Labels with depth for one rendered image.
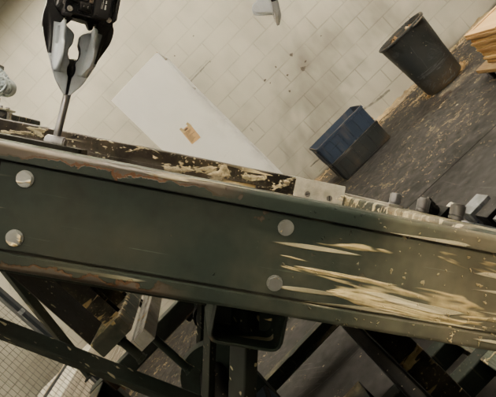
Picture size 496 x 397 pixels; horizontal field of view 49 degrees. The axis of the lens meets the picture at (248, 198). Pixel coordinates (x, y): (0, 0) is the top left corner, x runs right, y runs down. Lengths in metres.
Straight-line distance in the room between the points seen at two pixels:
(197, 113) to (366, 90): 2.28
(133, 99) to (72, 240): 4.38
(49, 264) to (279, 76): 5.75
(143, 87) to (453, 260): 4.41
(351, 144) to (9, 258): 4.84
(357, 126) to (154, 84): 1.92
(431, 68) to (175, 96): 2.35
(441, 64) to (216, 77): 2.39
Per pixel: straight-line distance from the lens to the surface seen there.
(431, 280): 0.55
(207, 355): 1.41
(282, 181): 1.29
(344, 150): 5.23
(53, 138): 0.77
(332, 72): 6.25
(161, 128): 4.82
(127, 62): 6.31
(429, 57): 5.33
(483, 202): 1.19
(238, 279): 0.50
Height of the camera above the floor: 1.25
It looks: 8 degrees down
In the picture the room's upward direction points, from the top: 46 degrees counter-clockwise
